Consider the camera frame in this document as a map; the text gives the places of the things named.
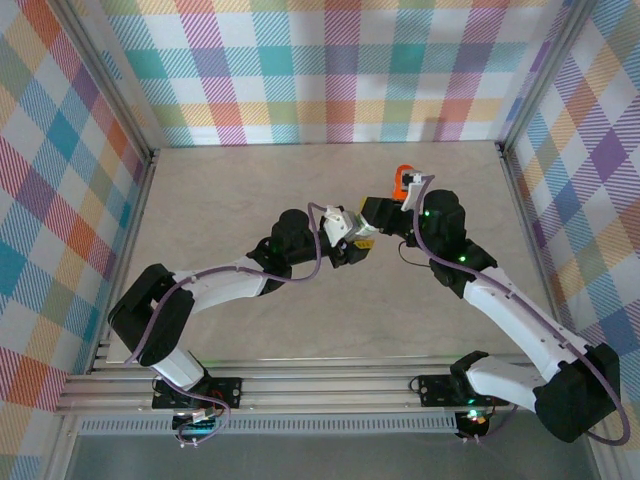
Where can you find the orange pill bottle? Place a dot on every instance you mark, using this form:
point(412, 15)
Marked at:
point(398, 182)

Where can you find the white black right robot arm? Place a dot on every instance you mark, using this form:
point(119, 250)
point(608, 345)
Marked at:
point(520, 320)

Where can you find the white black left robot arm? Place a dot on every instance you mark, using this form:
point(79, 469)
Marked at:
point(220, 287)

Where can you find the small controller board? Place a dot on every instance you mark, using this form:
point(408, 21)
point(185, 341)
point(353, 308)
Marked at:
point(195, 422)
point(472, 420)

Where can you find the aluminium corner strut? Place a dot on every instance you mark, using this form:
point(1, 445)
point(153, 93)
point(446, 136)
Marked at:
point(600, 445)
point(60, 450)

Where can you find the aluminium side rail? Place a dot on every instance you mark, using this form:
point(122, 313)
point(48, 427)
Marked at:
point(532, 240)
point(132, 230)

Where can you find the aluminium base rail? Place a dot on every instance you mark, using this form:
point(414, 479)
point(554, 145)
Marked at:
point(325, 385)

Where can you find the aluminium frame post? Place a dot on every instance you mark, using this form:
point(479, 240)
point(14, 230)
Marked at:
point(545, 70)
point(107, 80)

